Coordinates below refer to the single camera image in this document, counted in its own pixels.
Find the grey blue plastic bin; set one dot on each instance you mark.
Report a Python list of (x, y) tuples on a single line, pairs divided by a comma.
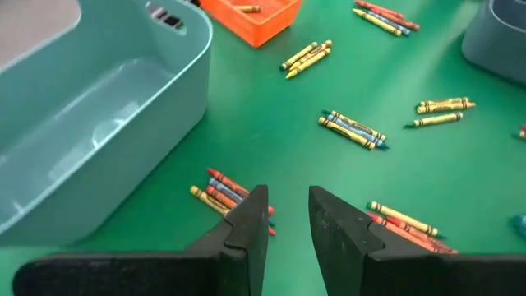
[(497, 45)]

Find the yellow crayon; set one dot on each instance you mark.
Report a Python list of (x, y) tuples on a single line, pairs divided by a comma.
[(345, 132), (378, 24), (207, 200), (308, 63), (446, 107), (312, 53), (361, 126), (299, 55)]

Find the orange mesh basket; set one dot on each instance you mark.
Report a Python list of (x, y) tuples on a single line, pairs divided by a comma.
[(255, 29)]

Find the green table mat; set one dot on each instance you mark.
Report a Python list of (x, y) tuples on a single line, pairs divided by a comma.
[(267, 123)]

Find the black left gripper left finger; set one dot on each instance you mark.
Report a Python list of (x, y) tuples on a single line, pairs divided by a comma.
[(185, 271)]

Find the red crayon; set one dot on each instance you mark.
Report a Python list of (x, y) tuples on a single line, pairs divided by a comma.
[(415, 242), (407, 24), (380, 10), (523, 132), (228, 181)]

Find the teal plastic bin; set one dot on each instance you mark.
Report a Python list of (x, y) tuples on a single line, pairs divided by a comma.
[(102, 123)]

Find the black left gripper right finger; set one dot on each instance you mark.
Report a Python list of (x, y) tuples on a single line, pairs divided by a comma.
[(390, 275)]

